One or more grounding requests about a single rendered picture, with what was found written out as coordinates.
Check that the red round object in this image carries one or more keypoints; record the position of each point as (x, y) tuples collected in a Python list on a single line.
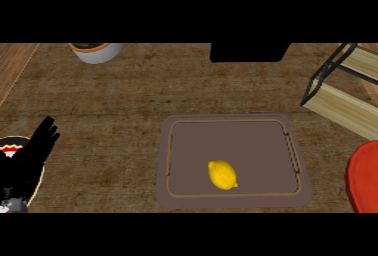
[(365, 176)]

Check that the brown rectangular tray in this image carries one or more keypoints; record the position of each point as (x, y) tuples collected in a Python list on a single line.
[(230, 146)]

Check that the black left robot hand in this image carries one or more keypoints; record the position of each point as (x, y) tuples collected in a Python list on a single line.
[(29, 156)]

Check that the patterned plate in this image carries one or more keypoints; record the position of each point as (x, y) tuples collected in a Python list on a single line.
[(10, 146)]

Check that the wooden tiered shelf black frame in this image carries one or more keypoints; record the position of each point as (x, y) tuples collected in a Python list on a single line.
[(344, 96)]

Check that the yellow bell pepper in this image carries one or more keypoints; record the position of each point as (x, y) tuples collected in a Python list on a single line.
[(221, 175)]

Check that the white plant pot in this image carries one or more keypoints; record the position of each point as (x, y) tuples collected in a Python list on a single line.
[(97, 53)]

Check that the black appliance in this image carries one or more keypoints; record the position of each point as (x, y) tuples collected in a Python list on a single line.
[(248, 51)]

